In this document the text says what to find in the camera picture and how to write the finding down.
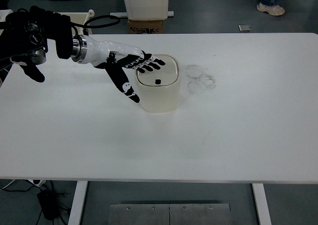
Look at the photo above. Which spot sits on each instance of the black power adapter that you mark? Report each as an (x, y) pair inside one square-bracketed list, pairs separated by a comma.
[(48, 204)]

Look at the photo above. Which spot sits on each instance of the white right table leg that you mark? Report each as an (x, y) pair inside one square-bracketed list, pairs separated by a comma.
[(261, 204)]

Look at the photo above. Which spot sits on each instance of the metal floor plate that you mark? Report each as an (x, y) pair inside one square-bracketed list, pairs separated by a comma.
[(170, 214)]

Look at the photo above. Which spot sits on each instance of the cream plastic bin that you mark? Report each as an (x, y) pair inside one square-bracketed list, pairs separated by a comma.
[(80, 18)]

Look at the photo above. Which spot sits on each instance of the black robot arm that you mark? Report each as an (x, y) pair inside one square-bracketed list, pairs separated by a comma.
[(24, 37)]

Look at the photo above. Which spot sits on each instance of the white table leg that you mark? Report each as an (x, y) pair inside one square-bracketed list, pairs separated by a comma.
[(261, 204), (78, 203)]

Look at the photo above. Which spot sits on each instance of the white left table leg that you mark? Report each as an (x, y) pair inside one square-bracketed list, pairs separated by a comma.
[(78, 203)]

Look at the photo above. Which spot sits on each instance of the brown cardboard box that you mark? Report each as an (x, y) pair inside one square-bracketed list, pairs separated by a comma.
[(145, 26)]

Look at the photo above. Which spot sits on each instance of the person's beige sneaker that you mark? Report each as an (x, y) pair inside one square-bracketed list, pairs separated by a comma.
[(276, 10)]

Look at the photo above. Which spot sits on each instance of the white metal base bar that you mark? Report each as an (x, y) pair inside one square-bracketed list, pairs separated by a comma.
[(125, 15)]

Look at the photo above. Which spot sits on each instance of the small grey floor object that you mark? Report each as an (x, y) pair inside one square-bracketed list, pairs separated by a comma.
[(244, 28)]

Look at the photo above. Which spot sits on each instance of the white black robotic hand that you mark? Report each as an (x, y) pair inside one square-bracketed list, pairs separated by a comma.
[(114, 58)]

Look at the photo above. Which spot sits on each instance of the cream lidded trash can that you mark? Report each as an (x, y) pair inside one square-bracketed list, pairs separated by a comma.
[(159, 90)]

